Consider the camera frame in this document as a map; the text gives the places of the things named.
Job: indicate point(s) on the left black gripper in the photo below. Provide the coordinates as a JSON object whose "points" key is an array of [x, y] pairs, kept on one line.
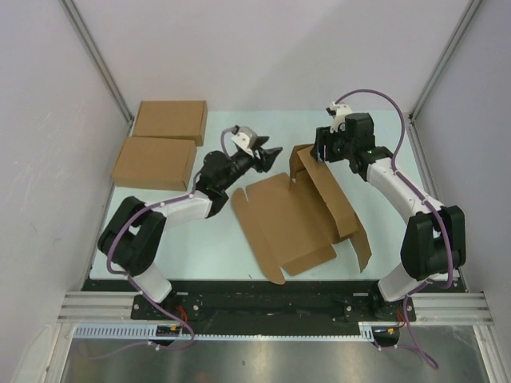
{"points": [[267, 156]]}

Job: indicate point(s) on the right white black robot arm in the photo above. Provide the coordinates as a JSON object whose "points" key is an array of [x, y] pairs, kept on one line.
{"points": [[434, 241]]}

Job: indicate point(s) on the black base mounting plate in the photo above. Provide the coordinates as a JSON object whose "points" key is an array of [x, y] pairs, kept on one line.
{"points": [[355, 301]]}

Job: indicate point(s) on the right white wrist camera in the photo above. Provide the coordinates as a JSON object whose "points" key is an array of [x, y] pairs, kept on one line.
{"points": [[338, 112]]}

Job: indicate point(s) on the left aluminium frame post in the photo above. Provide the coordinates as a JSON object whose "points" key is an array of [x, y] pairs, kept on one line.
{"points": [[90, 46]]}

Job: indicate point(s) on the white slotted cable duct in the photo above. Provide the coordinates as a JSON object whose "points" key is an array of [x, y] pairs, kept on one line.
{"points": [[356, 332]]}

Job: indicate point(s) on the aluminium front rail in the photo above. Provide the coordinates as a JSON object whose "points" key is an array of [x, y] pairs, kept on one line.
{"points": [[456, 309]]}

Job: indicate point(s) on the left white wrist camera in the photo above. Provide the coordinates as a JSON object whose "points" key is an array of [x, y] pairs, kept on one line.
{"points": [[244, 139]]}

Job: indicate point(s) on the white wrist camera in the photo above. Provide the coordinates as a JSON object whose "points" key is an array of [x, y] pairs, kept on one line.
{"points": [[338, 112], [244, 139]]}

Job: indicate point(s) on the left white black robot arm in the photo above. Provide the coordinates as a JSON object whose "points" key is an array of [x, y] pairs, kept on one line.
{"points": [[131, 238]]}

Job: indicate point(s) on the right aluminium frame post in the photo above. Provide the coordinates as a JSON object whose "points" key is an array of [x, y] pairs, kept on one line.
{"points": [[463, 24]]}

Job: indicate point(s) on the aluminium frame post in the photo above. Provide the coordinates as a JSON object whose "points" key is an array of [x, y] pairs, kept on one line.
{"points": [[90, 46], [463, 24]]}

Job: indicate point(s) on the cardboard box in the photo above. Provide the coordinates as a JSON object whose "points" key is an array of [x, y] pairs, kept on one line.
{"points": [[180, 120], [292, 221], [155, 163]]}

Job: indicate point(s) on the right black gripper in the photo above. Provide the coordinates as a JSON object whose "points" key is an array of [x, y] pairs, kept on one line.
{"points": [[323, 138]]}

